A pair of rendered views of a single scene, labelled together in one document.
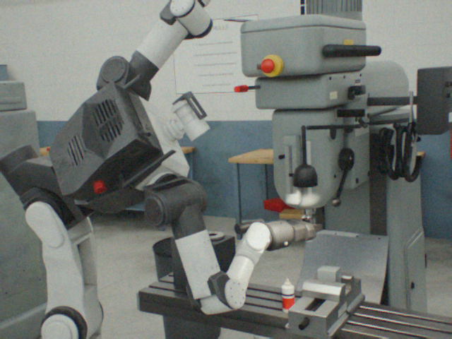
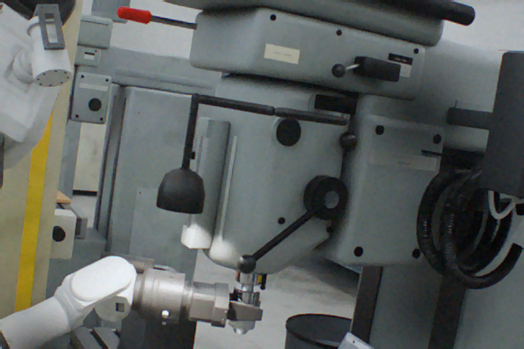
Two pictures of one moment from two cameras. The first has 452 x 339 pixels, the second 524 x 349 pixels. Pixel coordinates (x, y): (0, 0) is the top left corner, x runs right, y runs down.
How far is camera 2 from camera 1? 115 cm
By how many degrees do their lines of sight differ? 29
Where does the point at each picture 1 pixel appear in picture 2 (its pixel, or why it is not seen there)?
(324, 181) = (247, 220)
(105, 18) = not seen: hidden behind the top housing
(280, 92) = (211, 36)
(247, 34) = not seen: outside the picture
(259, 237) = (99, 280)
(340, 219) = (390, 333)
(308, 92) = (236, 38)
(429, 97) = (510, 111)
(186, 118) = (34, 44)
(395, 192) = (482, 310)
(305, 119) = (240, 92)
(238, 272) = (21, 318)
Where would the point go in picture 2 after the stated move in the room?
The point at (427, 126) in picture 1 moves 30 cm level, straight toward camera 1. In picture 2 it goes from (497, 172) to (367, 159)
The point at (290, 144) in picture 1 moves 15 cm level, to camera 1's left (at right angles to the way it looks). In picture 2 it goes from (201, 133) to (131, 120)
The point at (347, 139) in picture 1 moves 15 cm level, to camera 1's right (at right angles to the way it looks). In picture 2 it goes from (352, 164) to (439, 181)
